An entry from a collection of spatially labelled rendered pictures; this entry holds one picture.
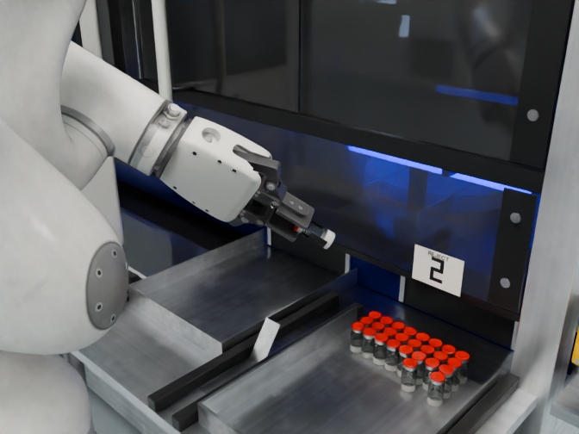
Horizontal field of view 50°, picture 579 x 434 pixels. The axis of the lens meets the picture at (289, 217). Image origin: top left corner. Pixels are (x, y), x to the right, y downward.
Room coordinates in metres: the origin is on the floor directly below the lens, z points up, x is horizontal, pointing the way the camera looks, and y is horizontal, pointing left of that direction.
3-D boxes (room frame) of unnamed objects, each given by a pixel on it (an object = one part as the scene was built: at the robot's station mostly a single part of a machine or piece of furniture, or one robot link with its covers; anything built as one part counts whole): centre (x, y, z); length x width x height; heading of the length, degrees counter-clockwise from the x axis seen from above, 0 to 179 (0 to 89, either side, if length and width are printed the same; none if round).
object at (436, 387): (0.70, -0.21, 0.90); 0.02 x 0.02 x 0.05
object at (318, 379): (0.69, -0.09, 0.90); 0.34 x 0.26 x 0.04; 136
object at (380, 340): (0.77, -0.16, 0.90); 0.18 x 0.02 x 0.05; 46
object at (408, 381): (0.73, -0.17, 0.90); 0.02 x 0.02 x 0.05
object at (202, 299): (1.01, 0.08, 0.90); 0.34 x 0.26 x 0.04; 136
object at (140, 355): (0.84, 0.01, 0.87); 0.70 x 0.48 x 0.02; 46
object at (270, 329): (0.77, 0.07, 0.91); 0.14 x 0.03 x 0.06; 137
